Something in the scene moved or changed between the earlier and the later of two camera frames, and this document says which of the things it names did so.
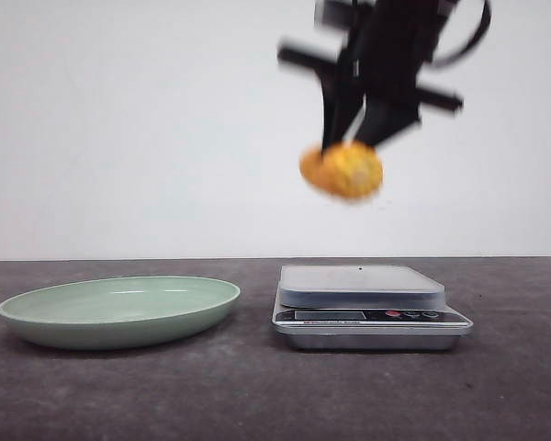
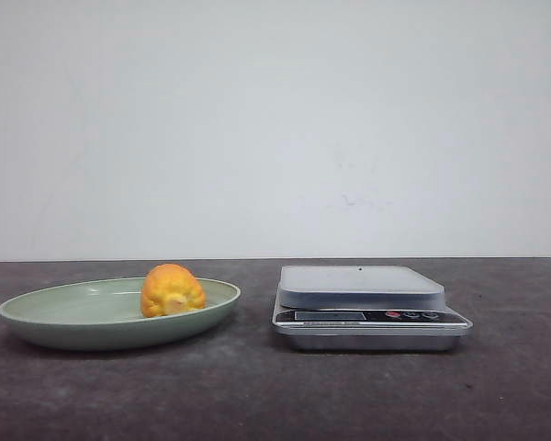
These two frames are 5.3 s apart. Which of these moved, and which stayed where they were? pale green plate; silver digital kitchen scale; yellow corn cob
Moved: yellow corn cob
Stayed: pale green plate; silver digital kitchen scale
